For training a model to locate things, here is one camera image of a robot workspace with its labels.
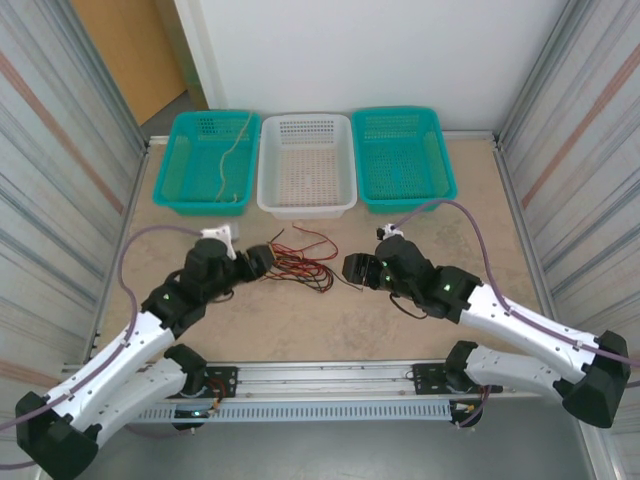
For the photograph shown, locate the dark wires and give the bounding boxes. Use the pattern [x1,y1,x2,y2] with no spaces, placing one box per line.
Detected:
[291,222,340,264]

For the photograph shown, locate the white perforated plastic basket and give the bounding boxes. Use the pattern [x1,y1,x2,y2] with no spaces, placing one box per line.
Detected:
[256,113,359,221]

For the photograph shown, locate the teal perforated plastic basket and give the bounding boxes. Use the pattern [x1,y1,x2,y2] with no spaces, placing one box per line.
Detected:
[350,105,459,217]
[152,109,262,218]

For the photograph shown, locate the brown wooden door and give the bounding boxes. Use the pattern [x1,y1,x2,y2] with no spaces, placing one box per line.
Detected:
[69,0,189,126]

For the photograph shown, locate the aluminium table frame bar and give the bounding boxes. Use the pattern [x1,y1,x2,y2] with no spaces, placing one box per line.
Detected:
[492,137,569,359]
[87,142,151,362]
[147,130,499,145]

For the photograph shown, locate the thin red base wires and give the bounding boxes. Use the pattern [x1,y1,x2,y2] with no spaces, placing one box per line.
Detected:
[209,379,237,416]

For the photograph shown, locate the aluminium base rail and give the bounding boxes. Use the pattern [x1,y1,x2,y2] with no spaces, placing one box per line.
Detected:
[59,360,566,401]

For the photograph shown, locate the grey slotted cable duct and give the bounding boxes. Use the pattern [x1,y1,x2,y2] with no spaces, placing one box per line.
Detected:
[122,402,454,424]

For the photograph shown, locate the aluminium corner post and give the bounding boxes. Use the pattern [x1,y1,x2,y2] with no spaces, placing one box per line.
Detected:
[64,0,150,151]
[497,0,581,141]

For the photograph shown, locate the white door frame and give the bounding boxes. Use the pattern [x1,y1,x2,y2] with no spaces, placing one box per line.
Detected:
[172,0,224,111]

